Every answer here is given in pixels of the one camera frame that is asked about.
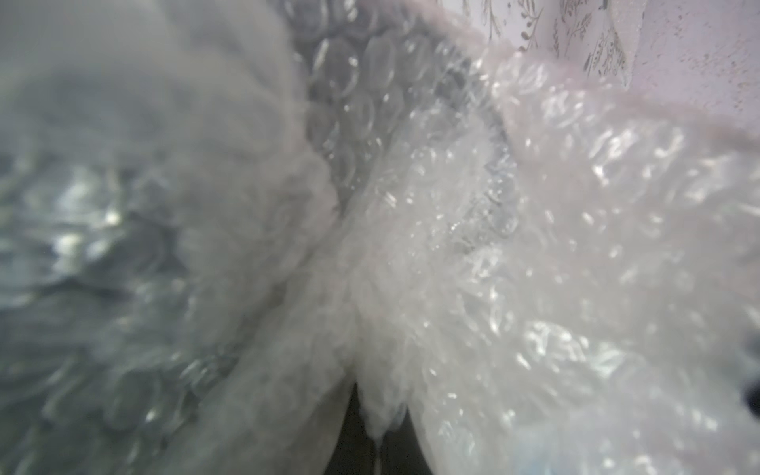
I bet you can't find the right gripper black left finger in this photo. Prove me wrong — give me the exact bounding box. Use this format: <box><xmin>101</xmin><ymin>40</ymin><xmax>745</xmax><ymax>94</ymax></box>
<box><xmin>323</xmin><ymin>385</ymin><xmax>376</xmax><ymax>475</ymax></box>

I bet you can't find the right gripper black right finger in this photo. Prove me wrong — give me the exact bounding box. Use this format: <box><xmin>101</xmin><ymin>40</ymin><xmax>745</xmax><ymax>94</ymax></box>
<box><xmin>379</xmin><ymin>412</ymin><xmax>433</xmax><ymax>475</ymax></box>

